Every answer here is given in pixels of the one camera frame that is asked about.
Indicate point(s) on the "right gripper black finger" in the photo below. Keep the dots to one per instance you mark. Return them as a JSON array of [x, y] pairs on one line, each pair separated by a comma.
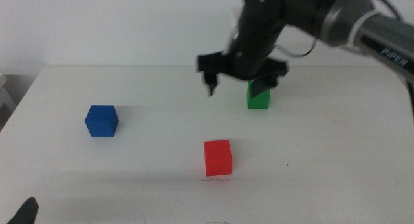
[[211, 81], [263, 84]]

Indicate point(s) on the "red cube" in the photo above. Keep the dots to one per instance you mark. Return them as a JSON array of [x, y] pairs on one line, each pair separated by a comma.
[[218, 159]]

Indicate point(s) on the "right black grey Piper arm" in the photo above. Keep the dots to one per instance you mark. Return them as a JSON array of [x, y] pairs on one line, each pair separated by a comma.
[[381, 33]]

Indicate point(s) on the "blue cube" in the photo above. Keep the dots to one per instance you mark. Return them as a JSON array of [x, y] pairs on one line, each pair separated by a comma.
[[102, 122]]

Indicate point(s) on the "green cube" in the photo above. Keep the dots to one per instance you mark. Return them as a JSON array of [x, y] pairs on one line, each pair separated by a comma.
[[260, 101]]

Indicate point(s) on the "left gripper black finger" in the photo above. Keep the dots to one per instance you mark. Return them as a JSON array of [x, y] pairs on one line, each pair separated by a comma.
[[27, 211]]

